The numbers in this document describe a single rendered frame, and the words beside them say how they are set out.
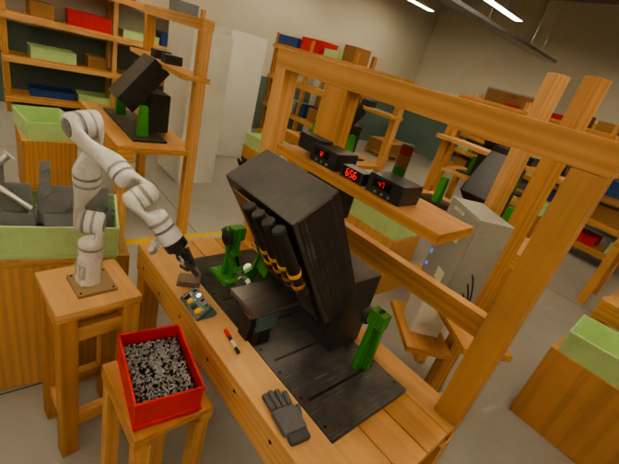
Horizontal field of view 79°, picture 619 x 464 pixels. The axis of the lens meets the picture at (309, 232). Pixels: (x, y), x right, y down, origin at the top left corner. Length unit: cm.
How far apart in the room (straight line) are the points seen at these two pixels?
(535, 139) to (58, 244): 197
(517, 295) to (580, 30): 1066
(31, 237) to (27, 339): 59
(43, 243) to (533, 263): 198
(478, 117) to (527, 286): 55
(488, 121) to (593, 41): 1031
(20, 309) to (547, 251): 223
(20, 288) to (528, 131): 218
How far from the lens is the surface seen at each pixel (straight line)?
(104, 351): 228
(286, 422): 130
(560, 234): 127
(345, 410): 143
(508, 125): 131
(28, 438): 244
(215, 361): 151
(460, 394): 155
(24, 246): 213
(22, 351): 249
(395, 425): 150
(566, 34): 1184
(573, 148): 126
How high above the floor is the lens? 194
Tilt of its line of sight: 24 degrees down
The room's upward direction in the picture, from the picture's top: 16 degrees clockwise
